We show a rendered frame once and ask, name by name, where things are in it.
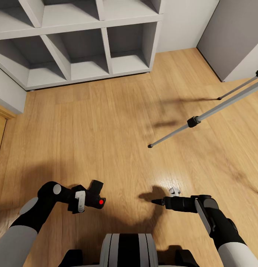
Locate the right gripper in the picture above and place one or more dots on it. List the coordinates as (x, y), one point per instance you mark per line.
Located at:
(171, 203)

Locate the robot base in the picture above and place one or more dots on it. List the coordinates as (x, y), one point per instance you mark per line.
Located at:
(183, 258)

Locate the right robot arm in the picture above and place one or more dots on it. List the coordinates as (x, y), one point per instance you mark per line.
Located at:
(231, 247)

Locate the robot trunk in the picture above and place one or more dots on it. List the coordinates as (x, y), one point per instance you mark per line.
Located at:
(128, 250)

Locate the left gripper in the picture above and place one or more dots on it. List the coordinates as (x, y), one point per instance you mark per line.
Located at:
(72, 201)

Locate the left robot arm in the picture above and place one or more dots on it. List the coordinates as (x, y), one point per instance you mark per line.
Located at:
(18, 240)

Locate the digital camera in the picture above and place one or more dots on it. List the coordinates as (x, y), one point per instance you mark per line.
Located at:
(92, 198)

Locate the camera tripod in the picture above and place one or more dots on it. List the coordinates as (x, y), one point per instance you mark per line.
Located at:
(192, 122)

